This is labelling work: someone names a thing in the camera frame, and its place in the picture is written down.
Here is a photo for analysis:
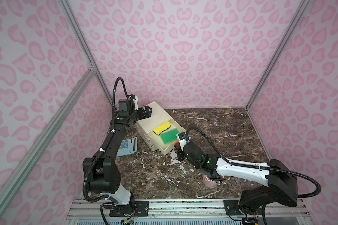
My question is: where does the yellow sponge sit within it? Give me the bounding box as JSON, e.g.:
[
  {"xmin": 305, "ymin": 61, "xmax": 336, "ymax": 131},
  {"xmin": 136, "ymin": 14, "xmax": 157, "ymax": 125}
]
[{"xmin": 152, "ymin": 122, "xmax": 171, "ymax": 136}]

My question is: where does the cream plastic drawer cabinet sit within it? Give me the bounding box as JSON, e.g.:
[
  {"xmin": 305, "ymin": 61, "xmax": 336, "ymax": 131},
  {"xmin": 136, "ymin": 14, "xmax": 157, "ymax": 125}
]
[{"xmin": 135, "ymin": 101, "xmax": 172, "ymax": 152}]

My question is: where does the green sponge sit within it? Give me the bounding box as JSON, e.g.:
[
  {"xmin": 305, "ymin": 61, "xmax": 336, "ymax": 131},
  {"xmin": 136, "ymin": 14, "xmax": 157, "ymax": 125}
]
[{"xmin": 159, "ymin": 129, "xmax": 179, "ymax": 145}]

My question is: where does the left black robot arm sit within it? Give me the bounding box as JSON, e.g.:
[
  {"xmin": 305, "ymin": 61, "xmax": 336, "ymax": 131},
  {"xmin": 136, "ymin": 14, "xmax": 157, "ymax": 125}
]
[{"xmin": 82, "ymin": 94, "xmax": 152, "ymax": 217}]

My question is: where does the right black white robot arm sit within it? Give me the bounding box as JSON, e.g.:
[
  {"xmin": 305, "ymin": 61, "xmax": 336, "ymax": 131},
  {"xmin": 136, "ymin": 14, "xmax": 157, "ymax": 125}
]
[{"xmin": 175, "ymin": 132, "xmax": 322, "ymax": 217}]

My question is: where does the light blue calculator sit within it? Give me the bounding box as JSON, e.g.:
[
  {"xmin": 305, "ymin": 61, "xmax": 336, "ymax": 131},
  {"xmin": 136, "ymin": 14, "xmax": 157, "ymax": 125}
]
[{"xmin": 116, "ymin": 137, "xmax": 138, "ymax": 157}]

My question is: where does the pink pencil cup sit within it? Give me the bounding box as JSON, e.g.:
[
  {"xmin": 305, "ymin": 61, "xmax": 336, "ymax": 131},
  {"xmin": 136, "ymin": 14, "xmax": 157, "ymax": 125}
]
[{"xmin": 203, "ymin": 175, "xmax": 223, "ymax": 188}]

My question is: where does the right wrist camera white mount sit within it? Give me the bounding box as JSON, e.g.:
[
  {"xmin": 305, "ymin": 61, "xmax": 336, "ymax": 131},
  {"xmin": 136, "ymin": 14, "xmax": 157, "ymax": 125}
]
[{"xmin": 177, "ymin": 132, "xmax": 191, "ymax": 151}]

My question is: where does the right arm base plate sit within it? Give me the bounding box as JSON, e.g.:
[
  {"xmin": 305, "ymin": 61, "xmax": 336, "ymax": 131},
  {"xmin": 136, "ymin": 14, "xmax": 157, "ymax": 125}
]
[{"xmin": 223, "ymin": 200, "xmax": 264, "ymax": 216}]

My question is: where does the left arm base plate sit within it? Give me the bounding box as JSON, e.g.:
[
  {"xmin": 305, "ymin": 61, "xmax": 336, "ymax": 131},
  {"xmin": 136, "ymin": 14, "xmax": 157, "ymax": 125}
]
[{"xmin": 109, "ymin": 201, "xmax": 149, "ymax": 217}]

